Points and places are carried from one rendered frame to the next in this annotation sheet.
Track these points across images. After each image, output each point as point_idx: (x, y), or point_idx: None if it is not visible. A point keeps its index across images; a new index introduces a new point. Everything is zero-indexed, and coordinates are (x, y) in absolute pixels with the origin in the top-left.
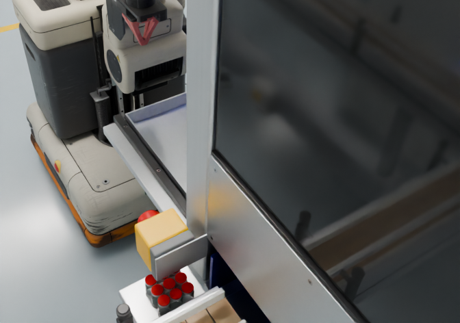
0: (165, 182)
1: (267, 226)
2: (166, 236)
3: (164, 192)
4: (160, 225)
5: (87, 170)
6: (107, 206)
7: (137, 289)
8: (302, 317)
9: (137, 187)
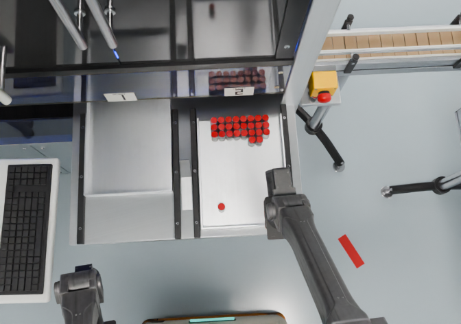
0: (289, 154)
1: None
2: (325, 72)
3: (290, 153)
4: (325, 79)
5: None
6: (270, 318)
7: (331, 99)
8: None
9: (241, 323)
